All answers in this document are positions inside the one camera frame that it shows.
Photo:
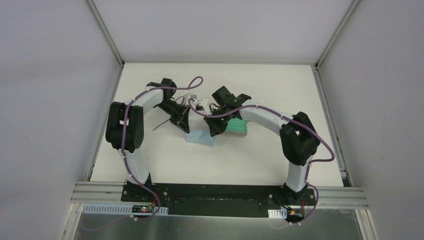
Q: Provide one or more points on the aluminium front rail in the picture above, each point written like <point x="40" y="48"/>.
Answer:
<point x="329" y="197"/>

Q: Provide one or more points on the blue cleaning cloth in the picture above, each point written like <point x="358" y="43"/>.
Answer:
<point x="201" y="137"/>

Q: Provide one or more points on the thin-frame sunglasses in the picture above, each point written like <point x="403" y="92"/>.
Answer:
<point x="161" y="124"/>

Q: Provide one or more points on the right white cable duct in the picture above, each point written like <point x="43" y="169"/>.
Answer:
<point x="277" y="213"/>

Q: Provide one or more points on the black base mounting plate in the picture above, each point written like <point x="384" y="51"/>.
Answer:
<point x="215" y="200"/>

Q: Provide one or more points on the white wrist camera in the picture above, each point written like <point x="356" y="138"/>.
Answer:
<point x="190" y="96"/>
<point x="202" y="105"/>

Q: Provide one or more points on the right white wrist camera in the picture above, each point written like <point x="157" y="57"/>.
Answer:
<point x="202" y="105"/>

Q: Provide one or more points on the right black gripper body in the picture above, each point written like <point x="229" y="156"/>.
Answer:
<point x="219" y="123"/>

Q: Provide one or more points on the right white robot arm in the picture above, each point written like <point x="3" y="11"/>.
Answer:
<point x="298" y="137"/>

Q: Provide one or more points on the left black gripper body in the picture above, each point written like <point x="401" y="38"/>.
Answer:
<point x="180" y="120"/>

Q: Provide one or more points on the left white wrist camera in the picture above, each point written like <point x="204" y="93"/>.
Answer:
<point x="190" y="96"/>

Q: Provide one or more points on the white cable duct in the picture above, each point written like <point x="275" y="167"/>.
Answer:
<point x="277" y="213"/>
<point x="119" y="209"/>

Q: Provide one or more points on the left white cable duct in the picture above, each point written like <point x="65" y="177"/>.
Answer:
<point x="119" y="209"/>

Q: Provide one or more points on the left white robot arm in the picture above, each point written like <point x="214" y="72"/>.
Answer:
<point x="125" y="128"/>

